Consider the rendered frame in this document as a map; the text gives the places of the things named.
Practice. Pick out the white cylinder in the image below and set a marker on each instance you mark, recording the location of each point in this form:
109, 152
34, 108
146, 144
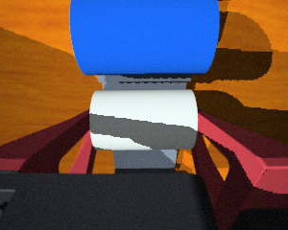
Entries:
157, 119

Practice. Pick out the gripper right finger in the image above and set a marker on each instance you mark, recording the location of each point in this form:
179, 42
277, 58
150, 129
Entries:
258, 169

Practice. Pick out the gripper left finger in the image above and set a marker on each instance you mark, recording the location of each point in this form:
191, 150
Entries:
41, 151

